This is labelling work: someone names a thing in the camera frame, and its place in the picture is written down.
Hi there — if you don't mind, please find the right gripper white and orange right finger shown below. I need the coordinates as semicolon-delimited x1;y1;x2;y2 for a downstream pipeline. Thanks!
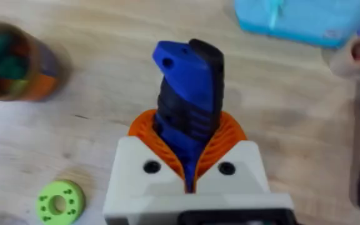
188;111;294;213

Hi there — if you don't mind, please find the right gripper white and orange left finger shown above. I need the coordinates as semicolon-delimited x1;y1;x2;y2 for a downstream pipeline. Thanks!
104;109;190;216

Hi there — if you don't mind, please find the blue electric screwdriver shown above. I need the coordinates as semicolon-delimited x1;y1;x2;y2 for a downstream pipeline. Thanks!
151;38;226;192

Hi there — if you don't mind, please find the green disc with holes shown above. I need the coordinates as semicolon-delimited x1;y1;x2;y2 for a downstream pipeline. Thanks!
36;179;86;225

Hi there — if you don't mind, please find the light blue plastic box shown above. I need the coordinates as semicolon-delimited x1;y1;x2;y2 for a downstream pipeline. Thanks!
233;0;360;49

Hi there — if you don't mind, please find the roll of tape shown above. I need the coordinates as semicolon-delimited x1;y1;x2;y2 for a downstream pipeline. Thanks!
329;36;360;79

